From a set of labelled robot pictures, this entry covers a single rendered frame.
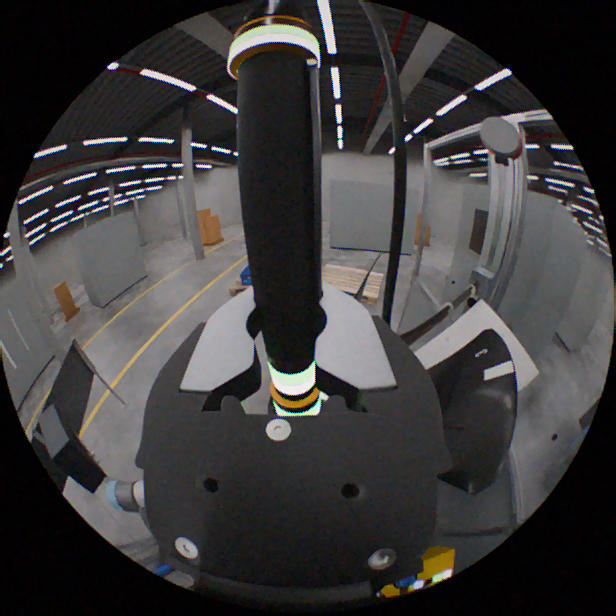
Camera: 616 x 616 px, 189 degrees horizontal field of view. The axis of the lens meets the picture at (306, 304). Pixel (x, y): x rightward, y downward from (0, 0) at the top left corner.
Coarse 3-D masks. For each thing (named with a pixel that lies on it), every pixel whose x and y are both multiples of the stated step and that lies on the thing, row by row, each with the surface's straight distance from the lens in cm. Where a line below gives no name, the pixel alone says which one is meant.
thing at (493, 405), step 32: (448, 384) 22; (480, 384) 21; (512, 384) 20; (448, 416) 18; (480, 416) 18; (512, 416) 18; (448, 448) 17; (480, 448) 16; (448, 480) 16; (480, 480) 15
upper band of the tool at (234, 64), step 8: (272, 16) 12; (280, 16) 12; (288, 16) 12; (248, 24) 12; (272, 24) 12; (280, 24) 12; (272, 32) 11; (280, 32) 11; (248, 48) 11; (256, 48) 10; (264, 48) 10; (272, 48) 10; (280, 48) 10; (288, 48) 10; (296, 48) 11; (304, 48) 11; (240, 56) 11; (248, 56) 11; (304, 56) 11; (312, 56) 11; (232, 64) 11; (232, 72) 12
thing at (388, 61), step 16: (368, 16) 25; (384, 32) 22; (384, 48) 20; (384, 64) 19; (400, 96) 17; (400, 112) 16; (400, 128) 15; (400, 144) 15; (400, 160) 14; (400, 176) 14; (400, 192) 14; (400, 208) 14; (400, 224) 14; (400, 240) 15; (384, 304) 17; (448, 304) 37; (384, 320) 18; (432, 320) 31; (400, 336) 24
